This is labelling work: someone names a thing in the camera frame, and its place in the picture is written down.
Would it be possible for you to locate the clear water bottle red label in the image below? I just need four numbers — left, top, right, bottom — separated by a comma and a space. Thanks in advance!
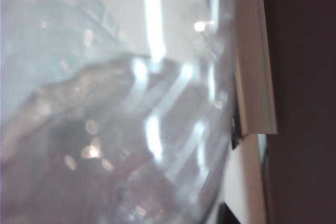
0, 0, 241, 224

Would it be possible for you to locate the beige cable tray flap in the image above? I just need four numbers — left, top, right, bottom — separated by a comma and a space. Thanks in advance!
234, 0, 278, 136

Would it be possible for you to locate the brown desk partition panel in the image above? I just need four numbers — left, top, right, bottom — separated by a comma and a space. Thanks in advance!
258, 0, 336, 224

